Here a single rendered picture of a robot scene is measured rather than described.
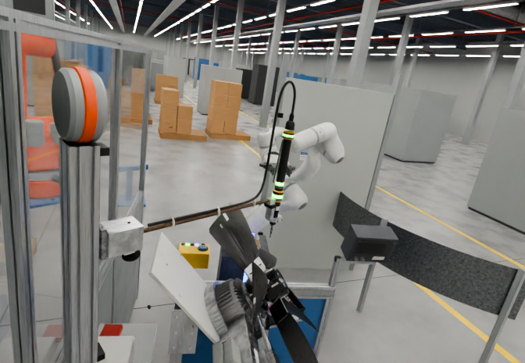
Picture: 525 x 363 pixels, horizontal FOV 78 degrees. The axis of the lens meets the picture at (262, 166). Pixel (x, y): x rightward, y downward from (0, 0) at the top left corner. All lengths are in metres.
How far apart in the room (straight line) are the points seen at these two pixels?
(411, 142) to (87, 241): 10.55
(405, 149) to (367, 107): 7.65
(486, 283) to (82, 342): 2.67
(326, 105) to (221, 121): 6.50
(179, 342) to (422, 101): 10.18
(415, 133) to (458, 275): 8.33
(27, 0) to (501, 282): 5.23
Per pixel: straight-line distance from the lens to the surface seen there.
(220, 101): 9.33
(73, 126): 0.74
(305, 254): 3.71
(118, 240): 0.92
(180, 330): 1.37
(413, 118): 10.85
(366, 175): 3.55
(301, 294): 2.05
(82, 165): 0.80
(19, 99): 0.85
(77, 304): 0.99
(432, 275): 3.04
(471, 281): 3.03
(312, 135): 1.59
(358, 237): 1.89
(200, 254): 1.75
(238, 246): 1.32
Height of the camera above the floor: 2.01
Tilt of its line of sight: 16 degrees down
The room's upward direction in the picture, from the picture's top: 9 degrees clockwise
